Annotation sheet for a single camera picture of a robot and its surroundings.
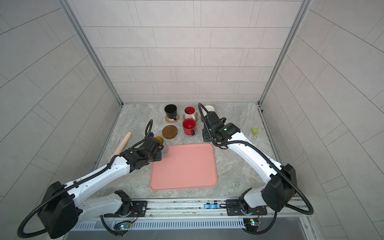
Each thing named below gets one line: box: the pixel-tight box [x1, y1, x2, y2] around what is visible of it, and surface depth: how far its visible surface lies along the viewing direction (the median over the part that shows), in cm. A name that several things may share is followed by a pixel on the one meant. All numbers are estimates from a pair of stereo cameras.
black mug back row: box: [164, 104, 178, 121], surface depth 103 cm
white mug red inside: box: [183, 105, 196, 121], surface depth 104 cm
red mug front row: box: [182, 118, 197, 136], surface depth 98 cm
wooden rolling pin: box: [107, 131, 132, 164], surface depth 93 cm
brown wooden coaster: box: [162, 125, 178, 139], surface depth 101 cm
